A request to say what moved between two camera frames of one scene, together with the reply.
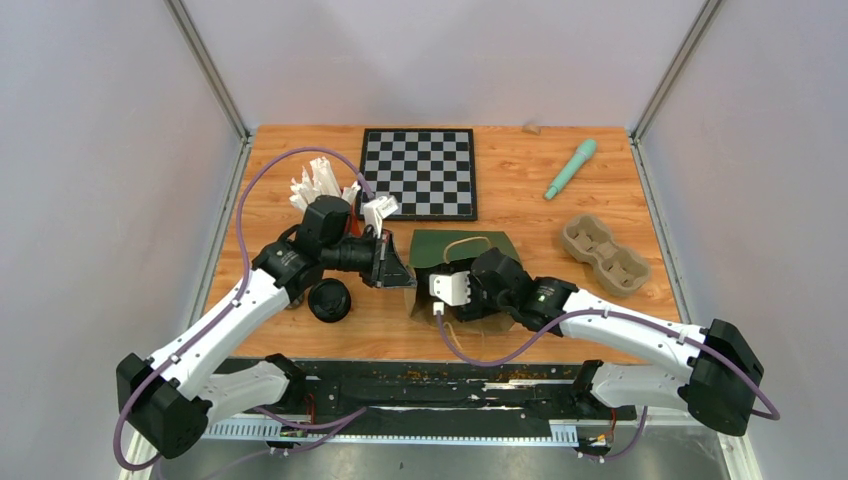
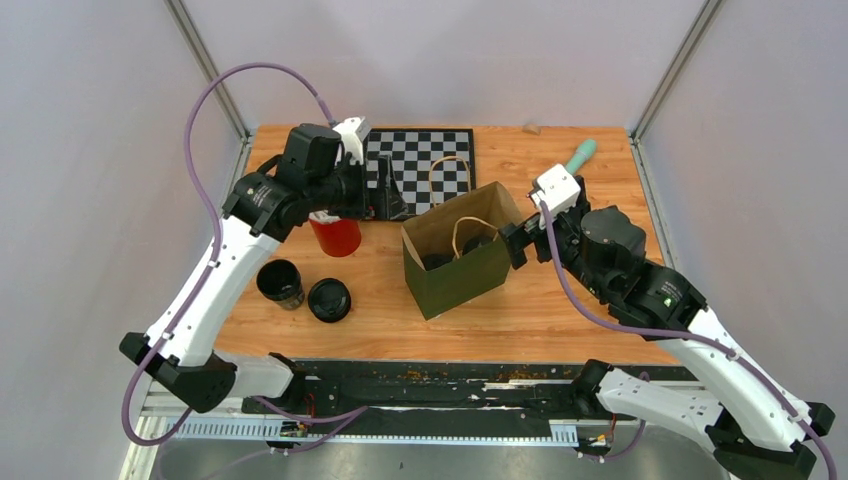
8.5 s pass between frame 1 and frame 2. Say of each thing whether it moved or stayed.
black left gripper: moved
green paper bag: moved
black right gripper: moved
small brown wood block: stayed
